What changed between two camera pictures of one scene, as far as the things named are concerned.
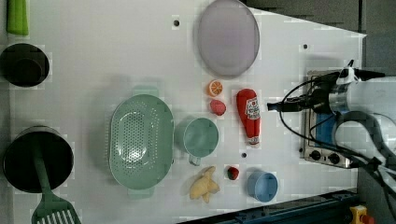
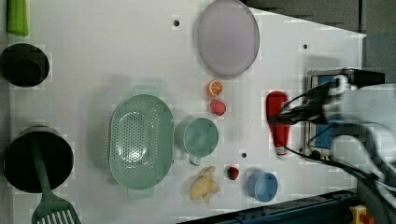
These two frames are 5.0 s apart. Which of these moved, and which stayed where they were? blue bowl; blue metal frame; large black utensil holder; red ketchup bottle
Moved: red ketchup bottle
Stayed: blue metal frame; blue bowl; large black utensil holder
